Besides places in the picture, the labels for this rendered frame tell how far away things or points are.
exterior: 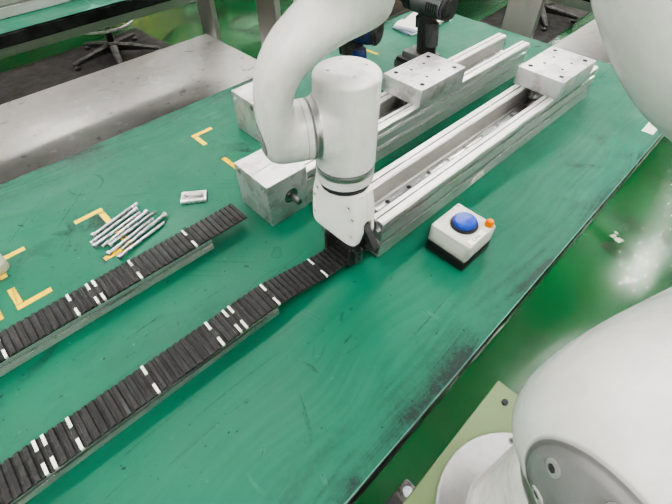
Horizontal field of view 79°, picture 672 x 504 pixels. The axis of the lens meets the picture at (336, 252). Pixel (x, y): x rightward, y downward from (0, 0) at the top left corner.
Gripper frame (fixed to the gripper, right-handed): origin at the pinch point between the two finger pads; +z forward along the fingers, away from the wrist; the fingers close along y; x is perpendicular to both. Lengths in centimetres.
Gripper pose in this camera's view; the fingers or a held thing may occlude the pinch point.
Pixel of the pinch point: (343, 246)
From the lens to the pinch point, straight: 71.9
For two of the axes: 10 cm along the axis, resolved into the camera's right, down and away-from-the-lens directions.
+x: 7.3, -5.2, 4.5
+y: 6.9, 5.5, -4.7
